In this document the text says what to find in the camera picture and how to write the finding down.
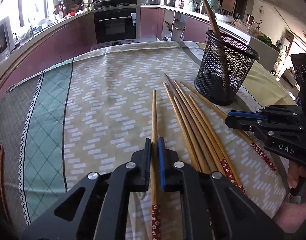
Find wooden chopstick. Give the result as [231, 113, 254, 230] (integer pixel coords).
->
[164, 74, 215, 174]
[163, 82, 201, 171]
[189, 95, 246, 194]
[180, 81, 278, 174]
[172, 80, 225, 176]

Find black mesh utensil cup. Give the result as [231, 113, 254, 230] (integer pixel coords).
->
[194, 30, 260, 106]

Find dark chopstick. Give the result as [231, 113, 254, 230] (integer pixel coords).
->
[203, 0, 221, 40]

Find pink sleeved forearm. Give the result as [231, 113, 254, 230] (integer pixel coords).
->
[273, 196, 306, 239]

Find pink kitchen cabinets right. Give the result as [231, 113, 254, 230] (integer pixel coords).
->
[139, 7, 210, 43]

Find pink kitchen cabinets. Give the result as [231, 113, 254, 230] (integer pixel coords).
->
[0, 12, 97, 100]
[139, 7, 210, 43]

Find pink kitchen cabinets left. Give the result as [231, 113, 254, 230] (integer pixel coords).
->
[0, 12, 97, 100]

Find right hand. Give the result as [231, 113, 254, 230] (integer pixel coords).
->
[287, 161, 306, 189]

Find patterned tablecloth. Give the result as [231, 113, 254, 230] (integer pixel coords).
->
[0, 41, 294, 239]

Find green food cover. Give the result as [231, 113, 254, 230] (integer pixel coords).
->
[200, 0, 222, 15]

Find black built-in oven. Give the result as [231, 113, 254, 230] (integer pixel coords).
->
[93, 5, 138, 44]

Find white microwave oven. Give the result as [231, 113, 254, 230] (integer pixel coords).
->
[0, 16, 15, 60]

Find black camera box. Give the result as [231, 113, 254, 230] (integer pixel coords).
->
[291, 53, 306, 116]

